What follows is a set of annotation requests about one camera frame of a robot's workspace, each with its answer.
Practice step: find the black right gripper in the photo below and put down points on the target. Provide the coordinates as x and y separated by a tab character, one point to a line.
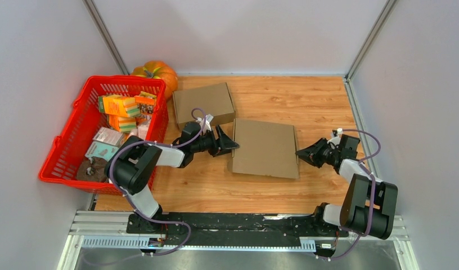
310	153

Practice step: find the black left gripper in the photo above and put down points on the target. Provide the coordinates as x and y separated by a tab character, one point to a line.
225	143

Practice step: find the brown cardboard sheet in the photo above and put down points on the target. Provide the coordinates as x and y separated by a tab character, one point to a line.
265	149

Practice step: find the brown cardboard box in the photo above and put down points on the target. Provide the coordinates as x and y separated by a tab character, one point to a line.
215	100

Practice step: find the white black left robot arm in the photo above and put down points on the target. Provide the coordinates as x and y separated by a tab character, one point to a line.
131	168

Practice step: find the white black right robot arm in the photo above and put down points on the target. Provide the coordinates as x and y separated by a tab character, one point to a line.
369	205

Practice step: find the orange snack box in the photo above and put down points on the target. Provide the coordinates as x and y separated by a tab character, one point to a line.
146	102

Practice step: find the teal cookie box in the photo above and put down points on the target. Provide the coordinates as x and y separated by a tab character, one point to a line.
100	150

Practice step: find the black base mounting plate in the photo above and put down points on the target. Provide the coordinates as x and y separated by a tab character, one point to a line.
233	229

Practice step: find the grey pink packet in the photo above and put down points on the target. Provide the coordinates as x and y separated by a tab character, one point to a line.
141	130

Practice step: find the orange pumpkin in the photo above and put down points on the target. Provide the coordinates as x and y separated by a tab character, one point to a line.
158	69

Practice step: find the orange sponge pack lower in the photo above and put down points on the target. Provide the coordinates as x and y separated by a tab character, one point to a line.
122	124

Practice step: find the orange sponge pack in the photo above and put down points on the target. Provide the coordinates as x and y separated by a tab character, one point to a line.
118	105
122	124

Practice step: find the orange sponge pack upper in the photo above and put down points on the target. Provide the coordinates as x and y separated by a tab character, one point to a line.
118	105

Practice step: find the brown netted item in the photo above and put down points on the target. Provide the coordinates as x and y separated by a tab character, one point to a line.
92	170

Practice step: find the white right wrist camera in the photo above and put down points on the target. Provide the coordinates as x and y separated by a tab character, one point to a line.
336	136

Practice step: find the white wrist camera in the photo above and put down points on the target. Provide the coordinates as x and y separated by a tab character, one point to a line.
205	123
336	136

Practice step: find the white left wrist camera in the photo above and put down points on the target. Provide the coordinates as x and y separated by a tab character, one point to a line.
205	123

